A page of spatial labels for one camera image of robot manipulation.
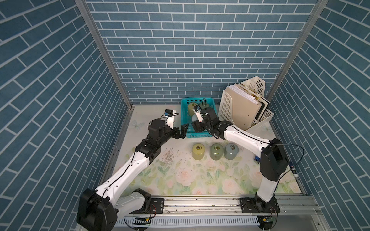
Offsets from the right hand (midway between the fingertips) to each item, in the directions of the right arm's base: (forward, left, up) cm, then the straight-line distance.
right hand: (198, 120), depth 88 cm
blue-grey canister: (-3, +2, +5) cm, 7 cm away
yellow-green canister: (-15, -1, -11) cm, 19 cm away
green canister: (+24, -6, -10) cm, 27 cm away
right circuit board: (-46, -38, -19) cm, 63 cm away
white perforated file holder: (+14, -19, -8) cm, 25 cm away
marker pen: (-19, -62, -22) cm, 68 cm away
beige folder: (+4, -27, +6) cm, 28 cm away
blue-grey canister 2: (-14, -21, -11) cm, 27 cm away
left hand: (-10, +7, +9) cm, 15 cm away
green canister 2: (-15, -12, -11) cm, 22 cm away
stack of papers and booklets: (+13, -29, +12) cm, 34 cm away
